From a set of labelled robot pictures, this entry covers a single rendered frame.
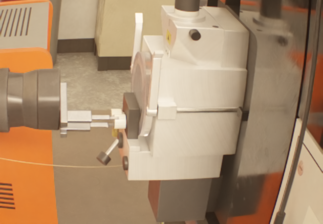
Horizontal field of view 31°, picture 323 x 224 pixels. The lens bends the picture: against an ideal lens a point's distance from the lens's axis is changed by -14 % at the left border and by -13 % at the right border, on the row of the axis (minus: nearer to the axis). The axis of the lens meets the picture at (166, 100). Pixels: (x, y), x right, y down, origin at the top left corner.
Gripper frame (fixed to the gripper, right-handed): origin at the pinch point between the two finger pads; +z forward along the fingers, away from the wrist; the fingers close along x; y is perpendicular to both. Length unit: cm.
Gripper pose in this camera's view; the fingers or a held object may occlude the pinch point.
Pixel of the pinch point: (116, 121)
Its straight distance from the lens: 68.0
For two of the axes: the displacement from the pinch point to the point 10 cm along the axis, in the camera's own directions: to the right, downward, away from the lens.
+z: 9.8, 0.0, 2.1
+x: -1.8, 4.5, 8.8
